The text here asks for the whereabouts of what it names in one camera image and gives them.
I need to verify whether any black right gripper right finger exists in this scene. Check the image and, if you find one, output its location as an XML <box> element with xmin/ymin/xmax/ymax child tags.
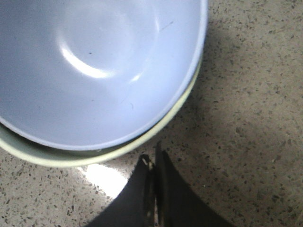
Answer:
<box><xmin>155</xmin><ymin>142</ymin><xmax>233</xmax><ymax>227</ymax></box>

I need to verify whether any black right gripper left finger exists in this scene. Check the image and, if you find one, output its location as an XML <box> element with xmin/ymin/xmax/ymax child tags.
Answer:
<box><xmin>87</xmin><ymin>154</ymin><xmax>155</xmax><ymax>227</ymax></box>

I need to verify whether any green bowl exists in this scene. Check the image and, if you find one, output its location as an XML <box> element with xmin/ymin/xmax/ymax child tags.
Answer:
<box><xmin>0</xmin><ymin>59</ymin><xmax>202</xmax><ymax>168</ymax></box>

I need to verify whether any blue bowl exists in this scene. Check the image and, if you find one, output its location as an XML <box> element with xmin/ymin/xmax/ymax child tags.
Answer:
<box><xmin>0</xmin><ymin>0</ymin><xmax>208</xmax><ymax>150</ymax></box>

